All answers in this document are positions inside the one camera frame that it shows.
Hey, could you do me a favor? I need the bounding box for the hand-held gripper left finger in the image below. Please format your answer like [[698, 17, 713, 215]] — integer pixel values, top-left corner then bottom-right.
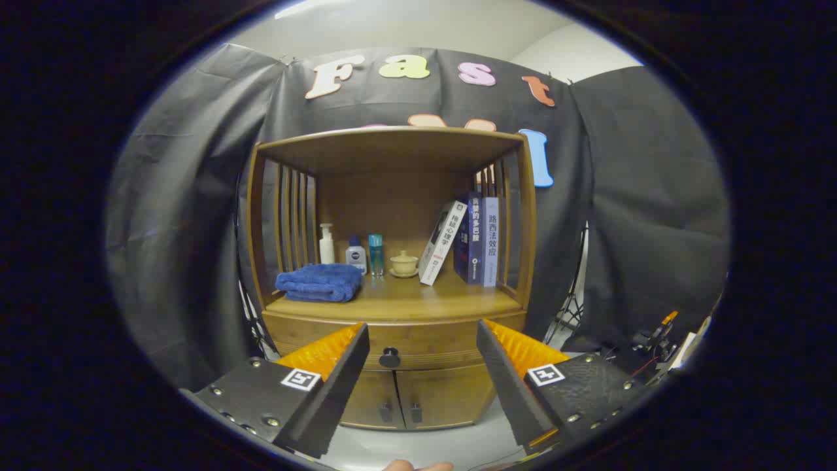
[[180, 322, 371, 460]]

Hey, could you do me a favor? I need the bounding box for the dark blue book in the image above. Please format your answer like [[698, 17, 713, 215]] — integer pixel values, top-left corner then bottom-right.
[[454, 192, 485, 285]]

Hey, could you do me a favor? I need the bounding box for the pale blue book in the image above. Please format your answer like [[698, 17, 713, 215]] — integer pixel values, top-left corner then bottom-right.
[[481, 196, 500, 288]]

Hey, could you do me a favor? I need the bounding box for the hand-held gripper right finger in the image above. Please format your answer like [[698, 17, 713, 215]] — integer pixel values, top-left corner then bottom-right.
[[476, 319, 655, 455]]

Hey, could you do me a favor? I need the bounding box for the folded blue towel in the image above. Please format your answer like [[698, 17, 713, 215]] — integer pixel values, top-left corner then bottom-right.
[[275, 263, 364, 304]]

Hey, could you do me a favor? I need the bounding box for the black device with orange tip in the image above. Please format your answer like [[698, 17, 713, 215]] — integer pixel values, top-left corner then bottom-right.
[[631, 311, 681, 367]]

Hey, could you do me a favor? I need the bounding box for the white book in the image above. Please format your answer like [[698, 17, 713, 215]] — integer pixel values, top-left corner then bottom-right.
[[418, 200, 468, 287]]

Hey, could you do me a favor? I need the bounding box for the wooden cabinet door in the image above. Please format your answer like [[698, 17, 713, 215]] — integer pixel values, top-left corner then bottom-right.
[[340, 370, 406, 430], [396, 366, 498, 430]]

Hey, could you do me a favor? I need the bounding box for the wooden drawer with black knob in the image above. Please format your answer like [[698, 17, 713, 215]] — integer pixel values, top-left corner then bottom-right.
[[269, 313, 528, 372]]

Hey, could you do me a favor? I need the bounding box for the wooden countertop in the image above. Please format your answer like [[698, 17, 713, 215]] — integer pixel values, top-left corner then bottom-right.
[[265, 268, 524, 323]]

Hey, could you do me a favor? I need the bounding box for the black tripod stand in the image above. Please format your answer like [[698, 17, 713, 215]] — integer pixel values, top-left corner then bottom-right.
[[543, 222, 589, 347]]

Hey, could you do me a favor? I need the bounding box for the white bottle with blue cap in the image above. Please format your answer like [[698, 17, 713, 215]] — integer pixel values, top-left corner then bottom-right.
[[345, 235, 367, 275]]

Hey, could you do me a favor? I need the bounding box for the beige lidded tea cup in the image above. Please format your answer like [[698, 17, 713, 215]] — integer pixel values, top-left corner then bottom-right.
[[389, 250, 420, 279]]

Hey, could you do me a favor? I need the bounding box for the wooden cabinet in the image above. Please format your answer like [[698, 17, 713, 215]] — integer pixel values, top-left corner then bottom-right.
[[245, 126, 538, 432]]

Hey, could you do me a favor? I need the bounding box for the black backdrop cloth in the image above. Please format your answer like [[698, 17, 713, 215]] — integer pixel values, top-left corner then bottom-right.
[[105, 43, 732, 393]]

